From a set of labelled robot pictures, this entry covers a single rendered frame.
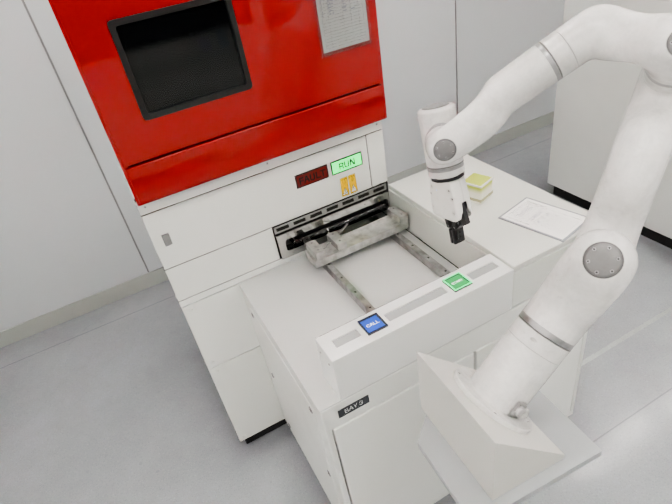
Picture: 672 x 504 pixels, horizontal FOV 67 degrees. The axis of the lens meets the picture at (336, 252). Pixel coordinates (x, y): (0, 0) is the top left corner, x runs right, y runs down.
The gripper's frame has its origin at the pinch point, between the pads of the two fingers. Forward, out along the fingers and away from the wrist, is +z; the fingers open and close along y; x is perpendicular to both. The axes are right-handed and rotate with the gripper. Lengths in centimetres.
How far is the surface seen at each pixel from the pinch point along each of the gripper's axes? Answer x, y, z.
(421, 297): -10.4, -4.9, 15.3
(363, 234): -2, -51, 13
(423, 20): 138, -203, -40
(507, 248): 19.6, -6.2, 14.1
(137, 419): -104, -125, 88
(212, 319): -58, -65, 26
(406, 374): -20.7, -2.4, 33.2
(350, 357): -35.3, 1.0, 17.7
